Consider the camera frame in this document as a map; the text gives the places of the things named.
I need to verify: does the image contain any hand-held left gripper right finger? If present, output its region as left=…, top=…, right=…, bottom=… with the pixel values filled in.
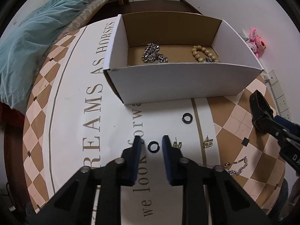
left=162, top=135, right=274, bottom=225

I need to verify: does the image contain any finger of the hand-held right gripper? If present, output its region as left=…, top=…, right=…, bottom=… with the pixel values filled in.
left=249, top=89, right=275, bottom=132
left=264, top=115, right=300, bottom=146

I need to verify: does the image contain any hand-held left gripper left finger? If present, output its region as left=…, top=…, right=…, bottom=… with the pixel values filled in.
left=35, top=136, right=142, bottom=225

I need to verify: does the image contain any white cardboard box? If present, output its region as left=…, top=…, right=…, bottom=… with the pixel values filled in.
left=103, top=13, right=264, bottom=105

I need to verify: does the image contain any pink plush toy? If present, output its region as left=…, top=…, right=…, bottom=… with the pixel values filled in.
left=242, top=27, right=268, bottom=58

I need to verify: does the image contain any printed checkered tablecloth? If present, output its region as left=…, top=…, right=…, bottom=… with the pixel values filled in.
left=22, top=17, right=288, bottom=217

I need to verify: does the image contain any teal blanket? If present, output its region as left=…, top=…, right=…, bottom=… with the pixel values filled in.
left=0, top=0, right=111, bottom=110

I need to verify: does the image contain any thin silver chain bracelet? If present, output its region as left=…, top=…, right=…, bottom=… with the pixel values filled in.
left=196, top=156, right=248, bottom=176

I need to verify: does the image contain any wooden bead bracelet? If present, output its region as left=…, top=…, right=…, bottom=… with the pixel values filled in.
left=191, top=45, right=221, bottom=63

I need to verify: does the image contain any silver chain necklace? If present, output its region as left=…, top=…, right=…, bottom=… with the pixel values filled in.
left=141, top=43, right=169, bottom=64

